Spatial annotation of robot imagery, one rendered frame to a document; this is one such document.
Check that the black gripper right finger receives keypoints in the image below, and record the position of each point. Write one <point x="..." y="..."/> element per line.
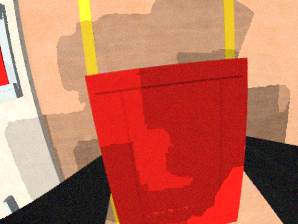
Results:
<point x="273" y="168"/>

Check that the yellow rectangular outline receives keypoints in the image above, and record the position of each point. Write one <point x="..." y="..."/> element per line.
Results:
<point x="90" y="55"/>

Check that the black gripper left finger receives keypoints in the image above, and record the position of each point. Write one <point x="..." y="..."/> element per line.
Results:
<point x="81" y="199"/>

